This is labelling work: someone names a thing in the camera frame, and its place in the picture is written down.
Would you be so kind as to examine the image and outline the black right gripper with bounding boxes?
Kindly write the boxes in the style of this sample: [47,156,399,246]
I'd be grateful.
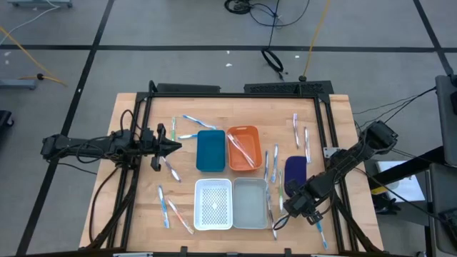
[284,180,328,226]

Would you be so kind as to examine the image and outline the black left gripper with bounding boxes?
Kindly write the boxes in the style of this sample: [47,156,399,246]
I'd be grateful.
[141,123,184,172]

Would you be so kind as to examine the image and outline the purple packaged toothbrush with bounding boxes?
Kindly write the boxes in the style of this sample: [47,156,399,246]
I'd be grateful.
[265,185,278,241]
[161,156,183,183]
[292,113,301,150]

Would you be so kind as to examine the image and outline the grey plastic basket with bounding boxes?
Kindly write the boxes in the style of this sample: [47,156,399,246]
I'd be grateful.
[232,177,269,230]

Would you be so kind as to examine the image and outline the white perforated plastic basket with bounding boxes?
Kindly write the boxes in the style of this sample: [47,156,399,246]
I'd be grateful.
[194,178,233,231]

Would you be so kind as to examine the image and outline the teal plastic basket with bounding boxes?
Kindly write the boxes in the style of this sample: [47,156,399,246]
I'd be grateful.
[196,129,226,173]

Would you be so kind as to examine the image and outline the navy blue mat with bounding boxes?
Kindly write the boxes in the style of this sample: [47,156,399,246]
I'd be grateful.
[283,155,308,188]

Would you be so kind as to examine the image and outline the white packaged toothbrush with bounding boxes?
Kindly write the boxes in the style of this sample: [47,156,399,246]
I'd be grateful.
[303,126,312,164]

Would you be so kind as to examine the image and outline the orange plastic basket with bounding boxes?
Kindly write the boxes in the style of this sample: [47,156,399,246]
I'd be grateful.
[226,125,263,172]

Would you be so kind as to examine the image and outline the white box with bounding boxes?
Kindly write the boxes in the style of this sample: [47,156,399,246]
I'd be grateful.
[375,159,426,203]

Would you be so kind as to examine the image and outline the black perforated panel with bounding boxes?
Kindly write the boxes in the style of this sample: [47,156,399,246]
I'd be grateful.
[243,80,335,96]

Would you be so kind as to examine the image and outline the black beam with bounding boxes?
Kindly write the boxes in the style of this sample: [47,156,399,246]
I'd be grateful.
[367,145,447,186]

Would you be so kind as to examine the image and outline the grey cabinet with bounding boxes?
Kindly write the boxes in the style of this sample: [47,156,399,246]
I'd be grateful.
[434,74,457,167]
[428,162,457,255]

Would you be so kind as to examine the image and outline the grey stand base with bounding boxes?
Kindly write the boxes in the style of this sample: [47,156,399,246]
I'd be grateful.
[6,0,74,9]
[0,79,38,91]

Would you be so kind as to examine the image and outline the black floor object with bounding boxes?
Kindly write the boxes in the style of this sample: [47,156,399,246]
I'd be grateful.
[0,109,15,128]

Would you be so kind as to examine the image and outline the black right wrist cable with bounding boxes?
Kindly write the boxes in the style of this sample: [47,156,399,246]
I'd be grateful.
[272,213,291,231]

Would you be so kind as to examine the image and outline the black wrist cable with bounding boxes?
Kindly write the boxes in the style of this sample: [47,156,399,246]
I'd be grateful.
[272,213,291,231]
[119,109,144,138]

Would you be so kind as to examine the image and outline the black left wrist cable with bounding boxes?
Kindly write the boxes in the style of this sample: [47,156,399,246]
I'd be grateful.
[119,109,144,138]

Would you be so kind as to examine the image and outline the silver metal bracket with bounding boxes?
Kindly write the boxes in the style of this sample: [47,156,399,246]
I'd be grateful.
[323,146,340,160]

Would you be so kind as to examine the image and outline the black aluminium rig frame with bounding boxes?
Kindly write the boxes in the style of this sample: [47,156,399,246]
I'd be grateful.
[84,80,386,255]

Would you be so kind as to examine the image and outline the black left base cable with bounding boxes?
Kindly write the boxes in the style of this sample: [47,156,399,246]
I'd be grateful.
[88,164,121,244]

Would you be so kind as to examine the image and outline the black looped floor cable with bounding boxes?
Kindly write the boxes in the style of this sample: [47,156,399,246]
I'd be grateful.
[261,0,286,81]

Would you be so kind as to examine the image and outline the black coiled floor cable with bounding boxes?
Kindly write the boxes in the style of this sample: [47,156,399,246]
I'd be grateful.
[224,0,311,29]

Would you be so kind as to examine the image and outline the yellow floor cable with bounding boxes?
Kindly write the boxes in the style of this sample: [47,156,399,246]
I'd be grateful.
[298,0,331,82]
[0,25,68,87]

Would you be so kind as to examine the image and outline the black hanging cable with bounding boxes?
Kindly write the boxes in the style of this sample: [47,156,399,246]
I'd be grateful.
[352,86,437,129]

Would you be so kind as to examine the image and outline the white floor cable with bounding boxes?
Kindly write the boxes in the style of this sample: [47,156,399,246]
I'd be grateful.
[0,0,61,46]

